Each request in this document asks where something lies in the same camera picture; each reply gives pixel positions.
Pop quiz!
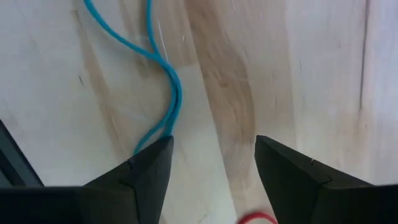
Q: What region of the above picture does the red rubber band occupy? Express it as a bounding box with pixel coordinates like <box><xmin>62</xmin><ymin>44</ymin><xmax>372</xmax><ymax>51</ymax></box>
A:
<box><xmin>237</xmin><ymin>212</ymin><xmax>279</xmax><ymax>224</ymax></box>

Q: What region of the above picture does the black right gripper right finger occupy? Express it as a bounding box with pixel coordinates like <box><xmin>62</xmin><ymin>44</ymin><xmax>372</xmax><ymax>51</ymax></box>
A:
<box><xmin>255</xmin><ymin>135</ymin><xmax>374</xmax><ymax>224</ymax></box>

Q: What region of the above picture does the teal rubber band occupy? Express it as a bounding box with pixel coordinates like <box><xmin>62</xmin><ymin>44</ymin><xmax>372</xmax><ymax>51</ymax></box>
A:
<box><xmin>83</xmin><ymin>0</ymin><xmax>183</xmax><ymax>156</ymax></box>

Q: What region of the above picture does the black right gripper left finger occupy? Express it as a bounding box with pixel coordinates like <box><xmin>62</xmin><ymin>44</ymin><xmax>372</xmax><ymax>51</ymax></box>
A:
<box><xmin>82</xmin><ymin>136</ymin><xmax>174</xmax><ymax>224</ymax></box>

